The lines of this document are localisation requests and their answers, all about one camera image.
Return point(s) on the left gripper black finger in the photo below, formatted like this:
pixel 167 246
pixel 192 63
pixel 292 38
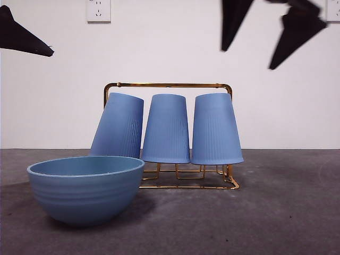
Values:
pixel 18 37

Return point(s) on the light blue ribbed bowl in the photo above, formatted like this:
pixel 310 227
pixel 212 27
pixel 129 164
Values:
pixel 85 196

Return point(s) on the white wall socket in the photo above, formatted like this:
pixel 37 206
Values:
pixel 334 10
pixel 98 13

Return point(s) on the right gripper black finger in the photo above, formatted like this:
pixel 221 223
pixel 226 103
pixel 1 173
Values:
pixel 233 18
pixel 297 34

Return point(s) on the blue ribbed cup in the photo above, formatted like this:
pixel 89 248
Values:
pixel 117 127
pixel 166 130
pixel 216 130

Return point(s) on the tilted blue ribbed cup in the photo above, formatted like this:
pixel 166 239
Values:
pixel 117 127

